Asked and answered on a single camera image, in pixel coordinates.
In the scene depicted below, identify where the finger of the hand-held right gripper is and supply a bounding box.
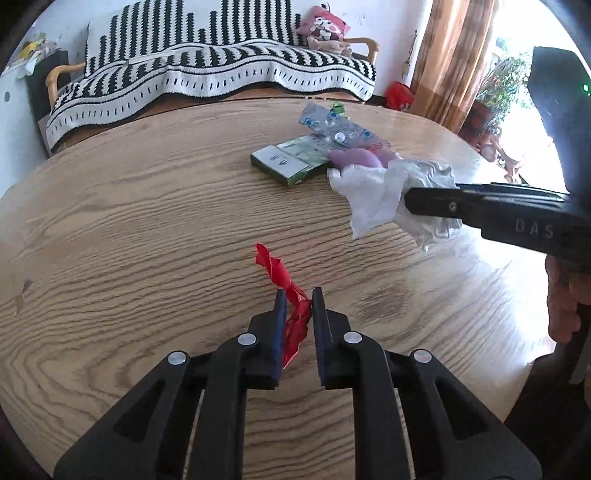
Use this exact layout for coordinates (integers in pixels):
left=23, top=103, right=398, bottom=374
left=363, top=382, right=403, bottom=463
left=404, top=186, right=566, bottom=232
left=456, top=183, right=570, bottom=202

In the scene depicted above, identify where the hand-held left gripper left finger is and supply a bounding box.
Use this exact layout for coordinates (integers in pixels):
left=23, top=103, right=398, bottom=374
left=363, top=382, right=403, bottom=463
left=53, top=288, right=288, bottom=480

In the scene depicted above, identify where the pink plush toy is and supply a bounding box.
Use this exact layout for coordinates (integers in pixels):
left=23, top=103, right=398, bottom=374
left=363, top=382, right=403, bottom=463
left=295, top=4, right=354, bottom=57

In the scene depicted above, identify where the person's right hand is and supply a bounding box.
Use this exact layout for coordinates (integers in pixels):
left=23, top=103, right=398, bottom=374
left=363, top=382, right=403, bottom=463
left=545, top=254, right=591, bottom=344

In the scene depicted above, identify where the red twisted wrapper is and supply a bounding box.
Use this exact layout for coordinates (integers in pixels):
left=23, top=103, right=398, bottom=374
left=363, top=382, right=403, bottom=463
left=255, top=243, right=312, bottom=370

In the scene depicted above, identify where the silver blister pack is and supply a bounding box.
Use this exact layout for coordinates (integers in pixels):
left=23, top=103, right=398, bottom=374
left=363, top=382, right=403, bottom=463
left=298, top=102, right=393, bottom=153

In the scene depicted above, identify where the yellow white clutter pile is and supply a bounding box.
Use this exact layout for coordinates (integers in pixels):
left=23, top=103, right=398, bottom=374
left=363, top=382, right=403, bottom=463
left=9, top=32, right=58, bottom=77

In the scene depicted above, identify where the potted green plant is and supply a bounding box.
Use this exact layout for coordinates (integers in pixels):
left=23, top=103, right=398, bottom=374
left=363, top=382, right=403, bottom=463
left=462, top=51, right=536, bottom=148

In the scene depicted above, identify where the white cabinet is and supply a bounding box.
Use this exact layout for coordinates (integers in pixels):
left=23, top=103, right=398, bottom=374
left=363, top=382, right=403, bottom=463
left=0, top=69, right=51, bottom=195

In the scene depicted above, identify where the black and white striped sofa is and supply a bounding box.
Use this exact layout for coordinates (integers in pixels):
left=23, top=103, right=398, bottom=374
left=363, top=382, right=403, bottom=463
left=46, top=0, right=377, bottom=155

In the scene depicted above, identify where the purple balloon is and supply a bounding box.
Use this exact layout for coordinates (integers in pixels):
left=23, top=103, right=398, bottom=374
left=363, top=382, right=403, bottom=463
left=329, top=148, right=384, bottom=169

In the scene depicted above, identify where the clear plastic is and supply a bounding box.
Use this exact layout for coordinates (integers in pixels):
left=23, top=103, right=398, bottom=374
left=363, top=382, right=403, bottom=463
left=388, top=158, right=462, bottom=252

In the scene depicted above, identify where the green white carton box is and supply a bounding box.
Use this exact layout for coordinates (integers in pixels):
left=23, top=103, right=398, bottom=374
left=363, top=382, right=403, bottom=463
left=250, top=137, right=329, bottom=188

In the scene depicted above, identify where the person's dark clothing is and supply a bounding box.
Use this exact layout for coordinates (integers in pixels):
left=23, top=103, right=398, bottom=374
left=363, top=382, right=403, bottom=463
left=503, top=344, right=591, bottom=462

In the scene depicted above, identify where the red bag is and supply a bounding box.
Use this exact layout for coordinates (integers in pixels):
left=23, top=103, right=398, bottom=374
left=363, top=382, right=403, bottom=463
left=385, top=80, right=414, bottom=112

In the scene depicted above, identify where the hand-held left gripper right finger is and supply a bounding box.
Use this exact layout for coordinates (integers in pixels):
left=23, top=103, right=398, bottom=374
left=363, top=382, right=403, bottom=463
left=311, top=286, right=541, bottom=480

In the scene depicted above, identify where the black cabinet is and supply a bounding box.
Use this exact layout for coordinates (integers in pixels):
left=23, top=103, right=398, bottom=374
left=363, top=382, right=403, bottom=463
left=25, top=50, right=70, bottom=121

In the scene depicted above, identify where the brown orange curtain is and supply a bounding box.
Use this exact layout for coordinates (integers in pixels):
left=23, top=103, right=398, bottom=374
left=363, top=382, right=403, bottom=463
left=409, top=0, right=499, bottom=134

